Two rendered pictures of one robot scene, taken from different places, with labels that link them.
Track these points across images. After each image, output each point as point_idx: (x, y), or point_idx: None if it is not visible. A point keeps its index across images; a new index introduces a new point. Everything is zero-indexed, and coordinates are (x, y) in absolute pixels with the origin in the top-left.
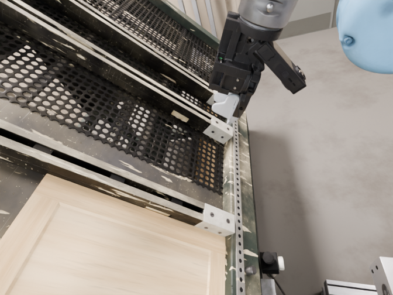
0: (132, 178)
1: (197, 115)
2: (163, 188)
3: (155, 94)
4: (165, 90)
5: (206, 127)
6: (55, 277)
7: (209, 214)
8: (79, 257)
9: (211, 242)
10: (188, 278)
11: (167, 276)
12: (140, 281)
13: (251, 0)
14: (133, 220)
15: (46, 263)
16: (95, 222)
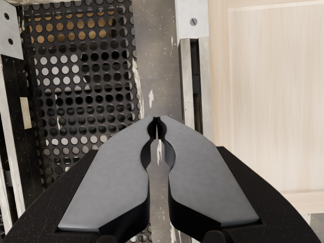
0: None
1: (5, 88)
2: (187, 110)
3: (23, 171)
4: (1, 163)
5: (11, 59)
6: (291, 168)
7: (195, 27)
8: (273, 157)
9: (216, 9)
10: (266, 37)
11: (270, 65)
12: (280, 95)
13: None
14: (225, 124)
15: (282, 178)
16: (239, 159)
